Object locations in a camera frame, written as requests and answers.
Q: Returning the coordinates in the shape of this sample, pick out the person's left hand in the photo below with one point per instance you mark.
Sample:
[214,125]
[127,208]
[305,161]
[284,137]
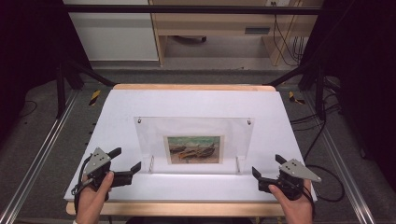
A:
[91,205]

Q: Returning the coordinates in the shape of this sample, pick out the light wooden desk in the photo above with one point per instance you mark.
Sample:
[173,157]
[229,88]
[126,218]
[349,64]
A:
[218,21]

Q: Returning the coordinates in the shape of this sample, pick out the white foam board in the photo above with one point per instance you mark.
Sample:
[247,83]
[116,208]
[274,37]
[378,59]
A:
[186,102]

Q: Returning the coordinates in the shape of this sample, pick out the clear acrylic photo frame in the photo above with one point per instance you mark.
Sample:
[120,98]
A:
[149,140]

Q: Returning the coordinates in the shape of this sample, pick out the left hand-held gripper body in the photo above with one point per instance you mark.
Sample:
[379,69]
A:
[99,165]

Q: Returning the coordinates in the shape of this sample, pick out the boat painting photo print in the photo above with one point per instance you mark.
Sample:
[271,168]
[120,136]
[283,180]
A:
[194,150]

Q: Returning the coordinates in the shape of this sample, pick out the grey desk label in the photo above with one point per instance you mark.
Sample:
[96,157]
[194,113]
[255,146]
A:
[257,30]

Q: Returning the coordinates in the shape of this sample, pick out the white cabinet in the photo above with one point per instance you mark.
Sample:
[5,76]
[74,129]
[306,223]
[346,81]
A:
[115,34]

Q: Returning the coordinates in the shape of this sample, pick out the aluminium floor rail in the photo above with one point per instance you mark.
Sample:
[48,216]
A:
[37,155]
[358,202]

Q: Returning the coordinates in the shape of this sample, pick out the person's right hand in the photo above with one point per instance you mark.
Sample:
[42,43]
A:
[294,210]

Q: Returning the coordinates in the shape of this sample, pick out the black horizontal frame bar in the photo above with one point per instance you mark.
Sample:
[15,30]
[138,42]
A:
[186,9]

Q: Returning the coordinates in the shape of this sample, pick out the wooden table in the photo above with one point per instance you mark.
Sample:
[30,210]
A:
[186,210]

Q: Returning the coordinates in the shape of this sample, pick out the black curtain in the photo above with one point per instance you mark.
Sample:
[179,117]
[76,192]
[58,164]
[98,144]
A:
[364,62]
[28,46]

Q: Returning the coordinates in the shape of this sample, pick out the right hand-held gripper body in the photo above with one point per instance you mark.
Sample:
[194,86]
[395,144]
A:
[291,183]

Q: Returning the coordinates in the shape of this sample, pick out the black metal stand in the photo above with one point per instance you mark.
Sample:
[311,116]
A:
[61,93]
[320,93]

